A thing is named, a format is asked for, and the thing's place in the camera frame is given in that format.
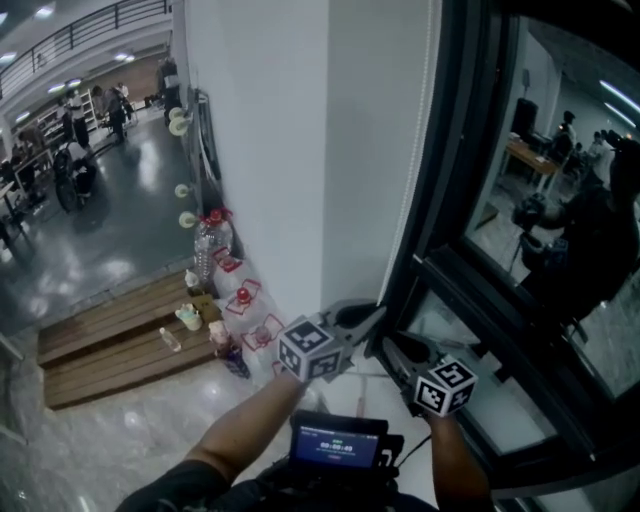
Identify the long work table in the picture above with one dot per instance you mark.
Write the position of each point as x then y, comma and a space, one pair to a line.
20, 170

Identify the black framed window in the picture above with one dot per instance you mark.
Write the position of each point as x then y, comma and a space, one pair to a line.
450, 150

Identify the standing rack with grey garments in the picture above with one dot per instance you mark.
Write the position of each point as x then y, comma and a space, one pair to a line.
170, 82

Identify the wooden step platform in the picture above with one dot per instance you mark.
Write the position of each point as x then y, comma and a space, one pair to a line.
110, 365

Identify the large clear water jug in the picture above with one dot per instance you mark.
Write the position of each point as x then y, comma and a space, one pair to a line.
232, 272
278, 367
245, 302
207, 245
262, 340

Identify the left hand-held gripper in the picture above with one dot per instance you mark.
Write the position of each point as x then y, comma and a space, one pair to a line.
310, 350

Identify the white spray bottle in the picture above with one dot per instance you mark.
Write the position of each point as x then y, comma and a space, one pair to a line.
192, 278

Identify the person's left forearm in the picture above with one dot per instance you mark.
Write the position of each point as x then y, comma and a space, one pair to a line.
245, 430

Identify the small clear plastic bottle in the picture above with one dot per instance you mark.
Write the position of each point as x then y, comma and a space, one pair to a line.
171, 341

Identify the white shelf rack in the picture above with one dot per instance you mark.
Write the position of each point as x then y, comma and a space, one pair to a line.
87, 107

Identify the person's dark shirt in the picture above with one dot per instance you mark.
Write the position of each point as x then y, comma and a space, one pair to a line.
175, 487

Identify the person's right forearm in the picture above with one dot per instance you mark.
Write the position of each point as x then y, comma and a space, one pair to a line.
457, 460

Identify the folded trolley with cream wheels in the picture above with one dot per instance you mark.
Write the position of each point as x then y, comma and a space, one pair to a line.
205, 150

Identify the small cardboard box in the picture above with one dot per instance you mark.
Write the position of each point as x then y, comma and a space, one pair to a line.
207, 306

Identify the black wheeled equipment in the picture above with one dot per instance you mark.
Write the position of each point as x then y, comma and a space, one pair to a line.
65, 185

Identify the small pink figurine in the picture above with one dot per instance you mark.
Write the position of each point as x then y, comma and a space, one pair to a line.
217, 332

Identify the black balcony railing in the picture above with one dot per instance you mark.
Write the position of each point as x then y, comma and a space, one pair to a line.
72, 32

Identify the pale green cup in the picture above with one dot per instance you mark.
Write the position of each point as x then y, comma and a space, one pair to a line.
190, 317

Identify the group of ceiling lights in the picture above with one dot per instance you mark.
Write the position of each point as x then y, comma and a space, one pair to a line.
124, 56

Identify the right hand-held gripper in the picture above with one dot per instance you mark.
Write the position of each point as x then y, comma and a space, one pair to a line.
445, 387

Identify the black chest-mounted screen device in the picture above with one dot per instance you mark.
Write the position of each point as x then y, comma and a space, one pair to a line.
335, 445

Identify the dark patterned bottle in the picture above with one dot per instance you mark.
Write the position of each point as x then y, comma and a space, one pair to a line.
235, 360

